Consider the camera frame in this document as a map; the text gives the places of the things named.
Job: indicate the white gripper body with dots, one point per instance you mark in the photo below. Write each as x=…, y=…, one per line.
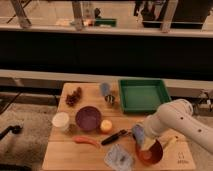
x=147, y=143

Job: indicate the blue sponge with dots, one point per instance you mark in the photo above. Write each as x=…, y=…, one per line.
x=138, y=134

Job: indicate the red bowl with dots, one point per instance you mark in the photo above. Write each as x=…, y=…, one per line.
x=151, y=156

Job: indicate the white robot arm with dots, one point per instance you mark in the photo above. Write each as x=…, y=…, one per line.
x=177, y=115

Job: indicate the purple bowl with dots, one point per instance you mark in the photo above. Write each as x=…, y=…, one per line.
x=88, y=118

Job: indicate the yellow banana toy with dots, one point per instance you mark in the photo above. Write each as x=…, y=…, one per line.
x=170, y=142

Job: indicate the clear plastic bag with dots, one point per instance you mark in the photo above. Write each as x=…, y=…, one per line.
x=118, y=159

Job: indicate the yellow round fruit toy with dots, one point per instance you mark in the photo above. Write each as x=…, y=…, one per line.
x=106, y=126

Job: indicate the green tray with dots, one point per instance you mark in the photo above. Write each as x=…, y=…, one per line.
x=142, y=96

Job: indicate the small metal cup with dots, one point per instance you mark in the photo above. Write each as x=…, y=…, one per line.
x=110, y=99

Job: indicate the blue grey cup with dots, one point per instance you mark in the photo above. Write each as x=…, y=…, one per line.
x=105, y=89

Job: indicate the red chili pepper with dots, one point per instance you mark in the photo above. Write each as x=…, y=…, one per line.
x=86, y=140

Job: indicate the bunch of dark grapes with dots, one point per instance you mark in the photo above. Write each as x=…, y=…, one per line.
x=73, y=98

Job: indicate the white cup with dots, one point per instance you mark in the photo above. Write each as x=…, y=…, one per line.
x=61, y=121

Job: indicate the black device on floor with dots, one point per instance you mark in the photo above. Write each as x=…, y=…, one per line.
x=14, y=129

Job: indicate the black handled utensil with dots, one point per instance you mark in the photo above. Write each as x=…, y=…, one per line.
x=115, y=137

